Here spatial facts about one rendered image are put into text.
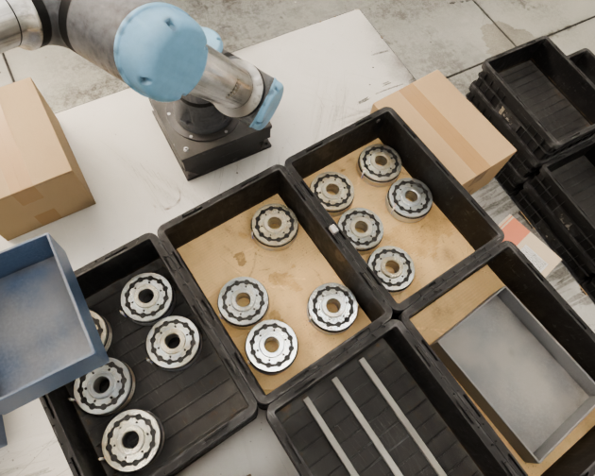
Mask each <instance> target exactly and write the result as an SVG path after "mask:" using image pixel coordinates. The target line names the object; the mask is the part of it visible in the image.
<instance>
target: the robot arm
mask: <svg viewBox="0 0 595 476"><path fill-rule="evenodd" d="M47 45H58V46H63V47H66V48H68V49H71V50H72V51H74V52H75V53H77V54H79V55H80V56H81V57H82V58H84V59H86V60H88V61H89V62H91V63H93V64H94V65H96V66H98V67H99V68H101V69H102V70H104V71H106V72H107V73H109V74H111V75H112V76H114V77H116V78H118V79H119V80H121V81H123V82H124V83H126V84H127V85H128V86H129V87H130V88H131V89H132V90H133V91H135V92H136V93H138V94H140V95H142V96H145V97H148V98H151V99H153V100H156V101H159V102H173V111H174V114H175V118H176V120H177V122H178V123H179V124H180V125H181V126H182V127H183V128H184V129H186V130H188V131H190V132H193V133H196V134H212V133H215V132H217V131H219V130H221V129H223V128H224V127H226V126H227V125H228V124H229V122H230V121H231V119H232V118H235V119H237V120H239V121H241V122H243V123H245V124H246V125H248V127H249V128H254V129H256V130H261V129H263V128H264V127H265V126H266V125H267V124H268V122H269V121H270V119H271V118H272V116H273V115H274V113H275V111H276V109H277V107H278V105H279V103H280V102H281V98H282V95H283V85H282V83H281V82H279V81H278V80H277V79H276V78H275V77H272V76H270V75H268V74H266V73H265V72H263V71H262V70H260V69H258V68H257V67H256V66H254V65H253V64H251V63H250V62H248V61H246V60H243V59H240V58H238V57H236V56H234V55H233V54H231V53H230V52H229V51H227V50H225V49H224V48H223V42H222V40H221V38H220V36H219V35H218V34H217V33H216V32H215V31H214V30H212V29H210V28H207V27H203V26H200V25H199V24H198V22H197V21H195V20H194V19H193V18H192V17H191V16H190V15H189V14H188V13H187V12H185V11H184V10H182V9H181V8H178V7H176V6H174V5H171V4H168V3H166V2H164V1H163V0H0V54H1V53H4V52H6V51H9V50H10V49H13V48H16V47H18V46H19V47H21V48H23V49H24V50H28V51H33V50H37V49H39V48H41V47H44V46H47Z"/></svg>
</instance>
